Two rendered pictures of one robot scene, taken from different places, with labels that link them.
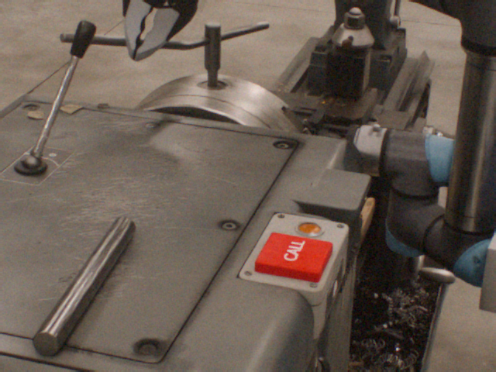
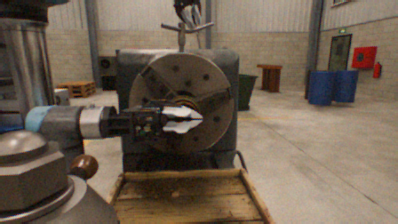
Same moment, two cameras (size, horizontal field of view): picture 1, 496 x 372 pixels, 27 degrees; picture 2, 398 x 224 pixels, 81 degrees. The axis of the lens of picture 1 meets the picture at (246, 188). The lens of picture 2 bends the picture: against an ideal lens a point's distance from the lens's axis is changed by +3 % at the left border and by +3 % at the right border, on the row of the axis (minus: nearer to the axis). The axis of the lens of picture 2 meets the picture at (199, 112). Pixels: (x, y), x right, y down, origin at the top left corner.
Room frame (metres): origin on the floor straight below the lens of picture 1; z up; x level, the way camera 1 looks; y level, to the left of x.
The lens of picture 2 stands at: (2.03, -0.15, 1.22)
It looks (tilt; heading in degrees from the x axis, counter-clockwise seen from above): 13 degrees down; 160
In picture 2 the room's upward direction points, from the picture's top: straight up
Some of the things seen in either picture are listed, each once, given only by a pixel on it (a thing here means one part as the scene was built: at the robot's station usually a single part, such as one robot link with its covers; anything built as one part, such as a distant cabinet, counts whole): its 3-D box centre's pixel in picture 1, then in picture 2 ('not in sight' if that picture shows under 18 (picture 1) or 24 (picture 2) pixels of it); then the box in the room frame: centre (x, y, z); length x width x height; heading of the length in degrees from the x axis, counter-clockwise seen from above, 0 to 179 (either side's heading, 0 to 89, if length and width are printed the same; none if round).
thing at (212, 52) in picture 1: (212, 65); (181, 43); (1.33, 0.05, 1.27); 0.02 x 0.02 x 0.12; 44
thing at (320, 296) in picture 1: (295, 273); not in sight; (0.86, -0.05, 1.23); 0.13 x 0.08 x 0.05; 165
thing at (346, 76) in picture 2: not in sight; (344, 86); (-2.88, 6.15, 0.44); 0.59 x 0.59 x 0.88
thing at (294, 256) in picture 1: (294, 260); not in sight; (0.84, -0.05, 1.26); 0.06 x 0.06 x 0.02; 75
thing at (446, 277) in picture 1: (435, 275); not in sight; (1.78, -0.38, 0.69); 0.08 x 0.03 x 0.03; 75
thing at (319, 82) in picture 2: not in sight; (321, 87); (-2.81, 5.20, 0.44); 0.59 x 0.59 x 0.88
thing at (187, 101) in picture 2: not in sight; (182, 114); (1.47, 0.01, 1.08); 0.09 x 0.09 x 0.09; 75
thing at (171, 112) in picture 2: not in sight; (182, 114); (1.54, -0.01, 1.10); 0.09 x 0.06 x 0.03; 73
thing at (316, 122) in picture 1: (318, 140); (134, 122); (1.52, -0.11, 1.08); 0.12 x 0.09 x 0.08; 74
